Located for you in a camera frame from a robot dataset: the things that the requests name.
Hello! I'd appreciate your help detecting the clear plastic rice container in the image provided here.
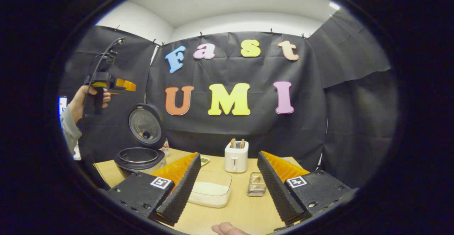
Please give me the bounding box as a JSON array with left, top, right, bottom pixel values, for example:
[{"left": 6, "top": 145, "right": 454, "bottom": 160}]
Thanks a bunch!
[{"left": 187, "top": 170, "right": 233, "bottom": 208}]

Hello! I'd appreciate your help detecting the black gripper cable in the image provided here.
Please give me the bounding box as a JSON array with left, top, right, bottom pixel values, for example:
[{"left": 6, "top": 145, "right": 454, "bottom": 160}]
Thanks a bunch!
[{"left": 90, "top": 37, "right": 126, "bottom": 76}]

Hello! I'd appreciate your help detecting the black and silver rice cooker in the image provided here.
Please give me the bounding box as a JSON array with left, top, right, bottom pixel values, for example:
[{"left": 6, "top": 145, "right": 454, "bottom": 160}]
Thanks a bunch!
[{"left": 114, "top": 103, "right": 167, "bottom": 179}]

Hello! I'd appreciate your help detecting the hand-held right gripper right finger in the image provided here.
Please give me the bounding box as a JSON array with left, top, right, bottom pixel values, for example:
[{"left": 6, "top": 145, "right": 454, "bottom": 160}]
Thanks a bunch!
[{"left": 257, "top": 151, "right": 359, "bottom": 226}]

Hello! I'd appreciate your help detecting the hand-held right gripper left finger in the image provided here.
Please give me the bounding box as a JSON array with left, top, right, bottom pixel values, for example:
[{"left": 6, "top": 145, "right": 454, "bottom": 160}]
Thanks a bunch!
[{"left": 106, "top": 152, "right": 201, "bottom": 226}]

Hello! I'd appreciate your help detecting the black backdrop cloth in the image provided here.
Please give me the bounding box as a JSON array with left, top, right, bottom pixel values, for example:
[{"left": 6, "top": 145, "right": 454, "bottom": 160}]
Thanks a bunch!
[{"left": 59, "top": 10, "right": 399, "bottom": 189}]

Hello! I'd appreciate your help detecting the white toaster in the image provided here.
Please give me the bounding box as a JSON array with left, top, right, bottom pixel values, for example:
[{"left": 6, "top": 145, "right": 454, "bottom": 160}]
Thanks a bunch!
[{"left": 225, "top": 141, "right": 249, "bottom": 173}]

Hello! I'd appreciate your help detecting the metal wire chopstick holder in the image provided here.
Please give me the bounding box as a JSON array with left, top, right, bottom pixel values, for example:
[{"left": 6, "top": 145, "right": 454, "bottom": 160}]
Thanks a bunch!
[{"left": 247, "top": 172, "right": 267, "bottom": 197}]

